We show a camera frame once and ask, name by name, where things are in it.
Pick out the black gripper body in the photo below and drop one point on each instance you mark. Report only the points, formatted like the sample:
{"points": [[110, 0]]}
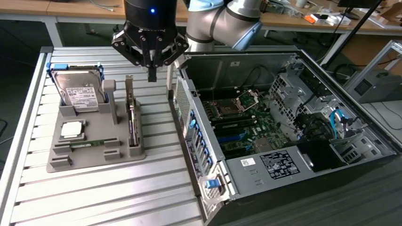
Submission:
{"points": [[151, 21]]}

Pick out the graphics card with metal bracket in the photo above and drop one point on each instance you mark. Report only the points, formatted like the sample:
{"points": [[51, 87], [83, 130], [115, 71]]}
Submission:
{"points": [[134, 127]]}

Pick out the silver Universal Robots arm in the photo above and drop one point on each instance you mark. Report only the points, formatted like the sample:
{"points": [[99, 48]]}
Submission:
{"points": [[219, 21]]}

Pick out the open black PC case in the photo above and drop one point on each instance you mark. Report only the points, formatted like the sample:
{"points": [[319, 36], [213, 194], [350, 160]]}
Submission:
{"points": [[203, 75]]}

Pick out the white certification sticker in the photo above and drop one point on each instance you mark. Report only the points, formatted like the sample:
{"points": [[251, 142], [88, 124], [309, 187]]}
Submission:
{"points": [[235, 64]]}

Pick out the blue disk caddy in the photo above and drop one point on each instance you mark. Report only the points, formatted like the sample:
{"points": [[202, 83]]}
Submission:
{"points": [[59, 66]]}

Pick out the metal locking lever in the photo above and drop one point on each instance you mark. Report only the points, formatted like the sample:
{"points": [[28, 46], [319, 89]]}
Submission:
{"points": [[214, 96]]}

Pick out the silver hard disk drive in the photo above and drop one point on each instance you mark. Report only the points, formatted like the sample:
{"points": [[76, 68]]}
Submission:
{"points": [[78, 94]]}

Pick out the CPU socket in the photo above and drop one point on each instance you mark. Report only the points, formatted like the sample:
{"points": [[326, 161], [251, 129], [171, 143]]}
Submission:
{"points": [[225, 109]]}

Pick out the metal socket cover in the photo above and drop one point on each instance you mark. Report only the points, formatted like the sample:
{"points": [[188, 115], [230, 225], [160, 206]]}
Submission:
{"points": [[247, 99]]}

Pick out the wooden desk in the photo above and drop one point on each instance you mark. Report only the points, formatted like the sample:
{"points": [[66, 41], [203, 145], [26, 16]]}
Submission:
{"points": [[31, 9], [282, 21]]}

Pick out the black RAM slot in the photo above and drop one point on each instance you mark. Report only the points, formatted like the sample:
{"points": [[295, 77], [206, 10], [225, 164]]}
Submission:
{"points": [[234, 121], [235, 126]]}

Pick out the silver CPU chip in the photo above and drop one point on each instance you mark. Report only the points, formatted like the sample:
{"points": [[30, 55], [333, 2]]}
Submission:
{"points": [[71, 129]]}

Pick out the metal disk bay cage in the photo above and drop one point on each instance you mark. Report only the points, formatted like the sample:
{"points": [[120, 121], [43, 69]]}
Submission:
{"points": [[291, 94]]}

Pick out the blue expansion slot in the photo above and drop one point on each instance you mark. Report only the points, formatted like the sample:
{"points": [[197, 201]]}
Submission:
{"points": [[229, 139]]}

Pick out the green RAM stick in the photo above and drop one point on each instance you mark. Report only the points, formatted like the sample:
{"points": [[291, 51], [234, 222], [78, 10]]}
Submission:
{"points": [[87, 143]]}

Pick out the white cup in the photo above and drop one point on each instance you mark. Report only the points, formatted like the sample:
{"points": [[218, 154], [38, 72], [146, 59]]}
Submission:
{"points": [[302, 2]]}

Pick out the orange small box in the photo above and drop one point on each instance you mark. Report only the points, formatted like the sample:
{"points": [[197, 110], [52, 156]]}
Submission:
{"points": [[311, 18]]}

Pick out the green Dell motherboard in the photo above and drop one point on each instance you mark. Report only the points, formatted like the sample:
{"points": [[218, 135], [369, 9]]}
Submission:
{"points": [[267, 131]]}

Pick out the grey plastic parts rack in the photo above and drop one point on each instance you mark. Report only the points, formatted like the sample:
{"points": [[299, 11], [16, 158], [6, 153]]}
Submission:
{"points": [[94, 155]]}

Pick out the silver finned heat sink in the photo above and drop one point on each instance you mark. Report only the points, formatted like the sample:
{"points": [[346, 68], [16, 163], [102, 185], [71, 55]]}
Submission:
{"points": [[265, 145]]}

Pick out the white cardboard box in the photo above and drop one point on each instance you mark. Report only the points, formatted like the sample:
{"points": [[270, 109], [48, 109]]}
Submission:
{"points": [[341, 20]]}

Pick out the black tripod pole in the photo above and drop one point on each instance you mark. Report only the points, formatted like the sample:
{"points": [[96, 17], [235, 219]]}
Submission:
{"points": [[354, 33]]}

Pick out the black monitor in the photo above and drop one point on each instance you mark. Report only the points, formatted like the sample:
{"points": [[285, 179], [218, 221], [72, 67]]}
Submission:
{"points": [[349, 9]]}

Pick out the blue case release latch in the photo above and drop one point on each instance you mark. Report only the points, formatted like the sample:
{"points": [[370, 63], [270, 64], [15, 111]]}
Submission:
{"points": [[211, 183]]}

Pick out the grey power supply unit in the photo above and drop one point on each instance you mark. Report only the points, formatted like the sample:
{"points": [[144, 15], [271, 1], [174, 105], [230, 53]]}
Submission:
{"points": [[247, 175]]}

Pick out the grey computer tower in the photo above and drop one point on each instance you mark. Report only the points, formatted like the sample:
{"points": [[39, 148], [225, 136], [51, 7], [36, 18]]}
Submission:
{"points": [[377, 89]]}

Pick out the brown cardboard pieces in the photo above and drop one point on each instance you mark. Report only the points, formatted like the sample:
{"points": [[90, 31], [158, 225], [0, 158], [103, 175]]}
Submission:
{"points": [[390, 14]]}

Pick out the aluminium profile frame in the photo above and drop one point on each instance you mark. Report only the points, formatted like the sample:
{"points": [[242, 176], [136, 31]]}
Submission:
{"points": [[394, 46]]}

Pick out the silver disk bay bracket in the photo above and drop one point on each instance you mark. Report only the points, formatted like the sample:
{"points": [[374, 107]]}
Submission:
{"points": [[354, 150]]}

